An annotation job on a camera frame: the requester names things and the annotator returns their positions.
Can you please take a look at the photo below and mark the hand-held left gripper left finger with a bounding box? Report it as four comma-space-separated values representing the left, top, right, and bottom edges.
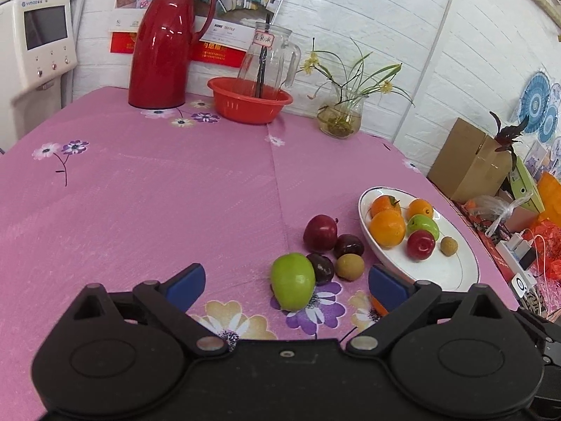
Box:
66, 263, 229, 357

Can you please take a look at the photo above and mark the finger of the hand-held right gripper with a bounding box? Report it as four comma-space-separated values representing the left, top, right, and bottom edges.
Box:
516, 308, 561, 366

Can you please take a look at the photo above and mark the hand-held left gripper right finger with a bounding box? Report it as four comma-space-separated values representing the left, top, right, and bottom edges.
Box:
346, 264, 511, 358

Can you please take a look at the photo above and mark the red apple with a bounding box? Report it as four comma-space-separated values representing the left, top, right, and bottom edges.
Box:
303, 214, 338, 253
406, 230, 436, 262

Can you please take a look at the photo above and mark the dark red plum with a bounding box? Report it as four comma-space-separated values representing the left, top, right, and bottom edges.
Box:
334, 234, 365, 259
306, 253, 336, 286

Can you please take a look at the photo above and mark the white oval plate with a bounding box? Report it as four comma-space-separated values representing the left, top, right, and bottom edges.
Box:
358, 186, 480, 292

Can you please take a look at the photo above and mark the green apple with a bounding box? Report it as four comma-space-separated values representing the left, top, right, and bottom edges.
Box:
407, 214, 440, 240
270, 253, 316, 311

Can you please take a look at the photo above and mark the orange tangerine with green leaf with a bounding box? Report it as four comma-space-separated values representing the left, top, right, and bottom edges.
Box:
371, 195, 401, 218

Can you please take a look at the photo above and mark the white power strip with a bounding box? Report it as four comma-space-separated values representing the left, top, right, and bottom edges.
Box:
495, 233, 539, 292

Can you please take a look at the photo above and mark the pink floral tablecloth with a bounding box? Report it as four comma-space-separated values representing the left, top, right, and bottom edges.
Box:
0, 85, 522, 417

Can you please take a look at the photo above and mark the clear plastic bag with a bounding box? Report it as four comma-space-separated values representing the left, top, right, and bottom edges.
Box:
471, 194, 533, 238

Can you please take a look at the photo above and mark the orange bag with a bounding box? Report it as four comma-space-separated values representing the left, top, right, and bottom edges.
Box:
537, 171, 561, 229

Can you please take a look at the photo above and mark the cardboard box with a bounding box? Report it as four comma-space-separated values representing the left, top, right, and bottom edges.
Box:
427, 118, 518, 205

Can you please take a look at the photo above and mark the green box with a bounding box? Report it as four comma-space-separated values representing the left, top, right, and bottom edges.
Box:
508, 155, 544, 213

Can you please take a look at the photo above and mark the glass vase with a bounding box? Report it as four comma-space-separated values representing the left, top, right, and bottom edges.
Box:
317, 88, 366, 140

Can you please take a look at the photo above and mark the red plastic basin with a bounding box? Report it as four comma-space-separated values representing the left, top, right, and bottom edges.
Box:
207, 76, 294, 124

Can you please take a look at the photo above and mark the purple leaf plant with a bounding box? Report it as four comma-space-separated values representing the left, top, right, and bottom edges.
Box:
489, 111, 529, 172

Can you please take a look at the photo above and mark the green flowering plant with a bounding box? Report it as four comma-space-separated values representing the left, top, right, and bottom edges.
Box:
297, 37, 415, 110

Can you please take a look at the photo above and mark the black stirrer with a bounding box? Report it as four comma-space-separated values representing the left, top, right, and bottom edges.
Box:
255, 14, 271, 98

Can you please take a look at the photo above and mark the red thermos jug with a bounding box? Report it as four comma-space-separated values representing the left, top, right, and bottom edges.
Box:
128, 0, 217, 110

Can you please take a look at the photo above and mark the glass pitcher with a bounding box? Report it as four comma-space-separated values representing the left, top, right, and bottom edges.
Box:
237, 21, 302, 97

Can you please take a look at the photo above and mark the white appliance with screen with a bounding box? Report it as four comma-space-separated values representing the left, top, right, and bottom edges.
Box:
0, 0, 84, 150

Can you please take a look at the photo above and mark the small blue round wall decoration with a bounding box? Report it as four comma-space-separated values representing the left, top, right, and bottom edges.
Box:
538, 104, 560, 143

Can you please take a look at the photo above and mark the large blue round wall decoration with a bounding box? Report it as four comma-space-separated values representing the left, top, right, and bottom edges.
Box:
519, 70, 552, 134

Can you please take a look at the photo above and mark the white wall conduit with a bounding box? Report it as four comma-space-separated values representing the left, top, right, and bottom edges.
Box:
392, 0, 465, 143

